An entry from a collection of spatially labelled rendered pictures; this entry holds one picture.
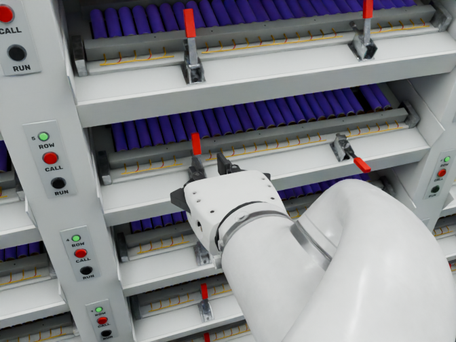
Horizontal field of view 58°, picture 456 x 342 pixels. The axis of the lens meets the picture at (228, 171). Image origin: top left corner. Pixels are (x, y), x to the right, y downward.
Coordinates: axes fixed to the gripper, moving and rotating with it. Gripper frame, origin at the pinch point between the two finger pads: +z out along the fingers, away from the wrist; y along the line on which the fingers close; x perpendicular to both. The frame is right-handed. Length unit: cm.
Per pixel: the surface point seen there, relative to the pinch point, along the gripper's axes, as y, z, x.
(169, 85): -3.1, 7.0, 10.3
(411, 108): 43.8, 14.0, -2.6
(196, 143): 0.5, 10.5, -0.4
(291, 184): 17.0, 10.5, -11.4
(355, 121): 31.5, 14.1, -3.1
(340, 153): 26.2, 9.7, -6.8
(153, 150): -5.9, 15.4, -2.5
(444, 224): 66, 21, -40
